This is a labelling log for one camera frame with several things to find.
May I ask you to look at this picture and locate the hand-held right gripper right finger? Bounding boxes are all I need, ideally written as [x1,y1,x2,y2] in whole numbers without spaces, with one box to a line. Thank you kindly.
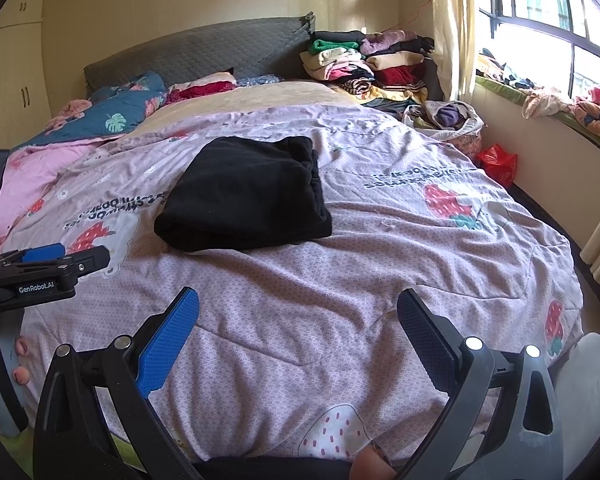
[396,287,566,480]

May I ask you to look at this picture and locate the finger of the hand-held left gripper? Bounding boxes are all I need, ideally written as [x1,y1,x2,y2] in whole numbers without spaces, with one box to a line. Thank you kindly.
[0,245,112,282]
[19,242,67,264]

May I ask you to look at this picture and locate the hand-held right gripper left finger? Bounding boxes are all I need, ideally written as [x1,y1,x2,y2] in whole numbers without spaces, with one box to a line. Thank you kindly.
[32,286,201,480]

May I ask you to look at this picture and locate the black sweater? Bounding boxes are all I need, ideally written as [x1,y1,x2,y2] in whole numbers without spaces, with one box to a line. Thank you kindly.
[153,135,333,253]

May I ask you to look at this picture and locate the fabric basket of clothes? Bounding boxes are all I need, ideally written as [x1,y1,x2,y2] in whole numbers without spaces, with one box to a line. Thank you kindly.
[402,100,485,153]

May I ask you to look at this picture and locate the pile of folded clothes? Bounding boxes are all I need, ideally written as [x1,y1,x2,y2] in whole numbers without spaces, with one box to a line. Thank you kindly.
[300,30,446,113]

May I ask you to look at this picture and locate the dark patterned clothes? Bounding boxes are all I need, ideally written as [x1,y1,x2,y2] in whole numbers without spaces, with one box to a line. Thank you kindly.
[477,49,538,90]

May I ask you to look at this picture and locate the person's left hand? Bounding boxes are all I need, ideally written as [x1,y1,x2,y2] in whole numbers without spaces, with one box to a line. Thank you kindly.
[0,337,32,423]

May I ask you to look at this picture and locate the pink quilt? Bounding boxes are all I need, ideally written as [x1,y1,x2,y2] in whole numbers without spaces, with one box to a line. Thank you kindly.
[0,140,111,256]

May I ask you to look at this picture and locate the lilac strawberry print quilt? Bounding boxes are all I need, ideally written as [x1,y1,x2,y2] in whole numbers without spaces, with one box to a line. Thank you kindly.
[0,100,583,463]

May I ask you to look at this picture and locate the pink fuzzy cloth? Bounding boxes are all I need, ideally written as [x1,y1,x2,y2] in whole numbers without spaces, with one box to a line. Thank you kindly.
[45,99,93,131]

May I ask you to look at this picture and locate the blue floral quilt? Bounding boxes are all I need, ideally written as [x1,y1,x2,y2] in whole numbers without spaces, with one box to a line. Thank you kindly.
[12,71,170,151]

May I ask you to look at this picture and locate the white round stool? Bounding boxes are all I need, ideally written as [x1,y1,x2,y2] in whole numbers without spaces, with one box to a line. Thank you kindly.
[550,332,600,476]

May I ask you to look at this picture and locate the red plastic bag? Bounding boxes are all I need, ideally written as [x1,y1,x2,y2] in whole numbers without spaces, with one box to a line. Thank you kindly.
[475,144,519,188]

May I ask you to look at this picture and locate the cream wardrobe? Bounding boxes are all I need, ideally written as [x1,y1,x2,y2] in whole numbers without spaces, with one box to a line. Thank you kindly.
[0,0,56,151]

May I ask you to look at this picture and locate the red and cream pillow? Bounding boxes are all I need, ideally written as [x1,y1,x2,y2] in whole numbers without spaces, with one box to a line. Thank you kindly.
[165,72,238,106]

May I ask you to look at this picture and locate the beige bedsheet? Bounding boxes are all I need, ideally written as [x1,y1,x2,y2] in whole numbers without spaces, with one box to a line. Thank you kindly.
[125,82,371,136]

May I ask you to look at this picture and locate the grey quilted headboard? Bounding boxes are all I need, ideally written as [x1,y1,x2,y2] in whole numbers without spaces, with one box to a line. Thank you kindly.
[83,10,317,98]

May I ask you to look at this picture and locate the blue patterned pillow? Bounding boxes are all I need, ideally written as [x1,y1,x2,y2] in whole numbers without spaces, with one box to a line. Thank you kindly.
[235,74,283,87]

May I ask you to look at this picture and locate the pink crumpled garment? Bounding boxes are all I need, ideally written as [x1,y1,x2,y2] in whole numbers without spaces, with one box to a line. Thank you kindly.
[522,86,577,120]

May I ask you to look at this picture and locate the cream curtain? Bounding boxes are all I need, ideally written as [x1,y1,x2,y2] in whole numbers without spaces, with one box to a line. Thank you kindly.
[422,0,481,103]

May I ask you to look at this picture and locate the red string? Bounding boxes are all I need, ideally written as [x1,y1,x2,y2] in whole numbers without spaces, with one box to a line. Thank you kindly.
[382,0,433,33]

